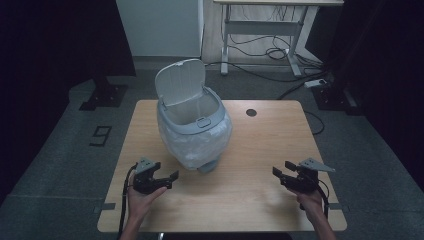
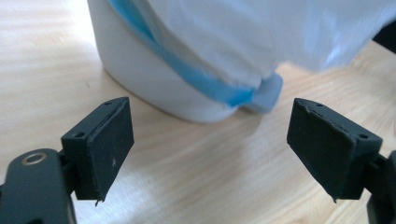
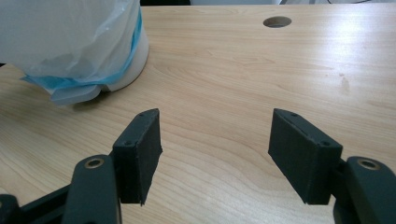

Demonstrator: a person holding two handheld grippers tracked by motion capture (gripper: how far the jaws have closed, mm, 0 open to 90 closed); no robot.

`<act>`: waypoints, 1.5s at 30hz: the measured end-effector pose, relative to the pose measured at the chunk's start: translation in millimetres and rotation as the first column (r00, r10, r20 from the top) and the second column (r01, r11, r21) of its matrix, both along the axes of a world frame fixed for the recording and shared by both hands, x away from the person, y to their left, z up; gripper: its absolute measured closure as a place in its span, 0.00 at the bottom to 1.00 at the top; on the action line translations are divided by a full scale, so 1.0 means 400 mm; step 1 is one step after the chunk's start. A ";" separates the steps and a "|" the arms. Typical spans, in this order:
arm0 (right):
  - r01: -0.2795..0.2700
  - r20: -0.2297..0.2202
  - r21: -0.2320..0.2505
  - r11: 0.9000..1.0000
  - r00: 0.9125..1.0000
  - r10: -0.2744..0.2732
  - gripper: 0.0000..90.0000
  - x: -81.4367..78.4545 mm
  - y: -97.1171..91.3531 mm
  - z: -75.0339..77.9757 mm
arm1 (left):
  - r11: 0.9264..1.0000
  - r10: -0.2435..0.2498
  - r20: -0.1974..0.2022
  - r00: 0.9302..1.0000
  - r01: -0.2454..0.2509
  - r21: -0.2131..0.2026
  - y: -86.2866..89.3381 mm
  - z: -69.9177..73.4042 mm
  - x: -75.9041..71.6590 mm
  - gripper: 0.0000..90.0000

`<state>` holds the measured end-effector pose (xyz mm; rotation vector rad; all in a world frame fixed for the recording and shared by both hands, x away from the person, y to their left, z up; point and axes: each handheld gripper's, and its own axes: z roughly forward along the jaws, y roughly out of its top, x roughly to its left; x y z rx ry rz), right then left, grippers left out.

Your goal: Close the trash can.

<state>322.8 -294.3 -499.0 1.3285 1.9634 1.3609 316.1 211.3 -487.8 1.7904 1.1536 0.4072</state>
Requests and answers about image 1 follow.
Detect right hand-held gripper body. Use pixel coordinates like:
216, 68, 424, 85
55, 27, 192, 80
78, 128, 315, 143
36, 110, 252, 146
281, 157, 336, 195

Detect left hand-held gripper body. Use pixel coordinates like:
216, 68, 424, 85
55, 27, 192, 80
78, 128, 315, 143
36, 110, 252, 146
132, 156, 168, 196

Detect grey white lidded trash can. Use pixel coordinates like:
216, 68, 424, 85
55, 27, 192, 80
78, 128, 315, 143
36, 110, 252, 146
154, 58, 234, 174

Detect person's left hand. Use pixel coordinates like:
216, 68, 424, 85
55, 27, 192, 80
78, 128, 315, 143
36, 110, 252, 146
126, 184, 168, 223

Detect person's right hand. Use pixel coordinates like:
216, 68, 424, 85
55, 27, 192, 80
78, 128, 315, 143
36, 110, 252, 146
286, 186, 330, 224

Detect grey tape strip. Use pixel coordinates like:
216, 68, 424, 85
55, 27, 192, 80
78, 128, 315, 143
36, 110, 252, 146
92, 202, 117, 215
327, 202, 351, 214

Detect white plastic bin liner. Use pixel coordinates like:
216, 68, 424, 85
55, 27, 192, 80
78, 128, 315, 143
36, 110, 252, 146
157, 111, 234, 171

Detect white power strip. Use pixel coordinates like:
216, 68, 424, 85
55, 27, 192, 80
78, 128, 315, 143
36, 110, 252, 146
303, 78, 327, 89

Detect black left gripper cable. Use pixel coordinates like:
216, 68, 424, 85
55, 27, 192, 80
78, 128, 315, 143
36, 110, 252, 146
116, 162, 139, 240

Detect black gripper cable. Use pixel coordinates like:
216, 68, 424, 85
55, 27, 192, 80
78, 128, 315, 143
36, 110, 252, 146
116, 162, 139, 240
299, 179, 331, 222

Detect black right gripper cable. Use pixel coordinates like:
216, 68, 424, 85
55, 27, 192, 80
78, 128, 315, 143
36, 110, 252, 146
299, 179, 331, 222

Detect black looped cable by table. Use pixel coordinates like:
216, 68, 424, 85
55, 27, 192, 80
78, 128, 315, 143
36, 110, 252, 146
303, 109, 326, 136

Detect black stand base plate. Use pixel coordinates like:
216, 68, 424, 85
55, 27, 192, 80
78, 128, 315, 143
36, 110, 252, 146
78, 75, 129, 112
310, 83, 365, 117

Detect long black floor cable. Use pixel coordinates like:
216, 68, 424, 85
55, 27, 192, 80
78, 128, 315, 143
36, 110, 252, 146
203, 61, 331, 84

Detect tangle of black desk cables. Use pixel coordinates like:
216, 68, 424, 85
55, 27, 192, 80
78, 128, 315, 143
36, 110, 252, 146
228, 4, 324, 69

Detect white wall panel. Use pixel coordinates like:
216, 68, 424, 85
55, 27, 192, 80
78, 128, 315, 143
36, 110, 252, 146
115, 0, 205, 58

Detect white metal frame desk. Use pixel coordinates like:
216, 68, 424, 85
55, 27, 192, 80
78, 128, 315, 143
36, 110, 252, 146
213, 0, 345, 78

